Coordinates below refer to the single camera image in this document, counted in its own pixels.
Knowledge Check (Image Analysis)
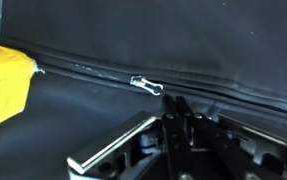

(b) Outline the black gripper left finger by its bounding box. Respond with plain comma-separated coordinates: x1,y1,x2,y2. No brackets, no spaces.
66,94,184,180

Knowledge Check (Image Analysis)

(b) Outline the black zip-up vest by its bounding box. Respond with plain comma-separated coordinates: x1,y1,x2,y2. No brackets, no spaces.
0,0,287,180

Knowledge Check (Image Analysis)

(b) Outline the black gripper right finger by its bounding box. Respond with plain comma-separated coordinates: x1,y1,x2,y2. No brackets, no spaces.
176,96,287,180

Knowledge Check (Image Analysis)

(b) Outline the silver zipper pull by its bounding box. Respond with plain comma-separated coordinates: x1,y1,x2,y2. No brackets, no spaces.
129,75,164,97

